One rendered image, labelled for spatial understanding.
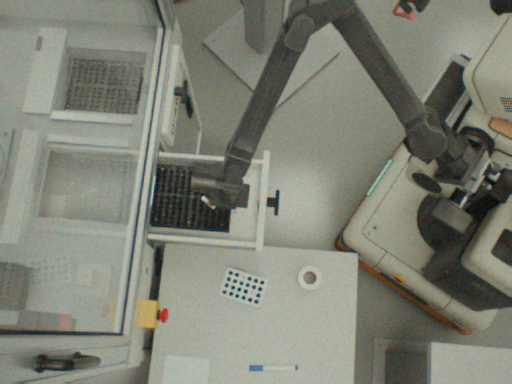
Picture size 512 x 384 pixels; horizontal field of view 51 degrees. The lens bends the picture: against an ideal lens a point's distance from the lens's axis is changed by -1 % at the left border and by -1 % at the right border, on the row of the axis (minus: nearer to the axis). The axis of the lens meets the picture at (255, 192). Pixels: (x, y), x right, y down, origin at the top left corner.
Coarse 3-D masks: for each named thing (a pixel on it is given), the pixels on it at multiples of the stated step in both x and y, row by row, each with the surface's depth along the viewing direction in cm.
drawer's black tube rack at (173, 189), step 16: (160, 176) 154; (176, 176) 154; (160, 192) 151; (176, 192) 154; (192, 192) 151; (160, 208) 153; (176, 208) 150; (192, 208) 150; (208, 208) 150; (160, 224) 149; (176, 224) 151; (192, 224) 152; (208, 224) 149
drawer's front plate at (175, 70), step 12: (180, 48) 162; (180, 60) 164; (180, 72) 166; (168, 84) 156; (180, 84) 167; (168, 96) 156; (168, 108) 155; (168, 120) 154; (168, 132) 154; (168, 144) 161
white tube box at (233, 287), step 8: (232, 272) 158; (240, 272) 155; (224, 280) 155; (232, 280) 155; (240, 280) 155; (248, 280) 158; (256, 280) 158; (264, 280) 155; (224, 288) 154; (232, 288) 158; (240, 288) 157; (248, 288) 154; (256, 288) 154; (264, 288) 154; (224, 296) 154; (232, 296) 153; (240, 296) 154; (248, 296) 153; (256, 296) 156; (248, 304) 154; (256, 304) 153
